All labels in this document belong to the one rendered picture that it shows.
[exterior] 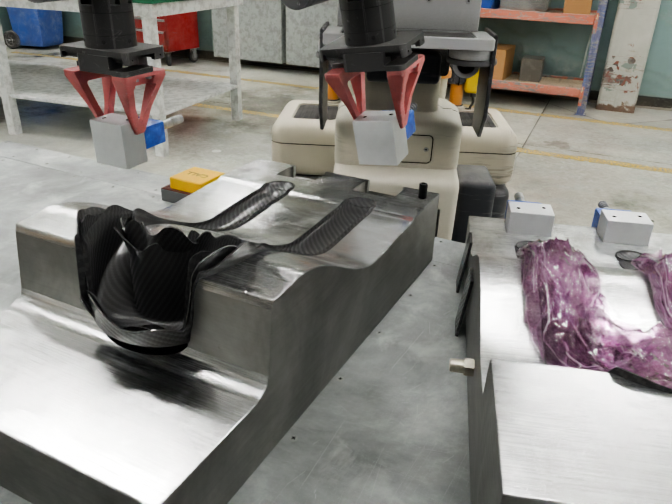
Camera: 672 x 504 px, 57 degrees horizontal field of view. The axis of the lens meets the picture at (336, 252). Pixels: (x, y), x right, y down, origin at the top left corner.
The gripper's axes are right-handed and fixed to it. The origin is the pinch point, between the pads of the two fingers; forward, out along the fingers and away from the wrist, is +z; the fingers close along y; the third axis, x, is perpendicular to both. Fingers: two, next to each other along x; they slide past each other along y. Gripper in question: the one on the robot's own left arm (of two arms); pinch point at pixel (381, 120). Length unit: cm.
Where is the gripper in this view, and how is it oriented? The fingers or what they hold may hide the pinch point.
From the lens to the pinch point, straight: 73.6
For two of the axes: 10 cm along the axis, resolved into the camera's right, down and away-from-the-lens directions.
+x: 4.4, -5.1, 7.4
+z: 1.6, 8.6, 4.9
